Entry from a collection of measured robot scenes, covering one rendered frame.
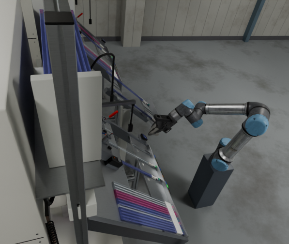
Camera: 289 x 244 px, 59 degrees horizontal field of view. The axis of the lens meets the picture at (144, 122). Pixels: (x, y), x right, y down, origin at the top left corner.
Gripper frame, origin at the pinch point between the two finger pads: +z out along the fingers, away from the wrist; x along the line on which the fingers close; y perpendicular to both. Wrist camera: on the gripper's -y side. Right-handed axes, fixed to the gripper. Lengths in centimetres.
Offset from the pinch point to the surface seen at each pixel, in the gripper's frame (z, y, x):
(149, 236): 10, -25, -71
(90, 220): 7, -63, -71
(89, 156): -9, -76, -60
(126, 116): 10.7, -1.8, 26.4
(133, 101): -21, -54, -28
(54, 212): 60, -33, -32
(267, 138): -66, 184, 39
